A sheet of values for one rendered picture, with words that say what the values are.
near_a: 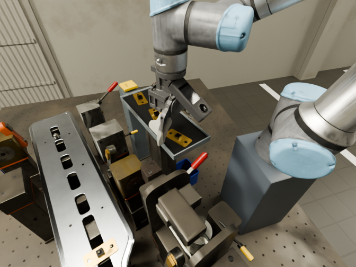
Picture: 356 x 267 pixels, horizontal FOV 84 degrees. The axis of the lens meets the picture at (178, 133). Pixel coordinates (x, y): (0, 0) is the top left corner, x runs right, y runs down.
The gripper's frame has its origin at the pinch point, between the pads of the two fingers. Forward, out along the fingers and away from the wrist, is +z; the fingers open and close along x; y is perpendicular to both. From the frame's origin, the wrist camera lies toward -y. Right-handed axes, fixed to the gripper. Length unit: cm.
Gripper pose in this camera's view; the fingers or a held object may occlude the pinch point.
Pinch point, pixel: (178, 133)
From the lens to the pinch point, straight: 59.0
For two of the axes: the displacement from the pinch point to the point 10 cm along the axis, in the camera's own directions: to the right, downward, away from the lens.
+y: -7.7, -4.4, 4.6
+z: 0.0, 7.3, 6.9
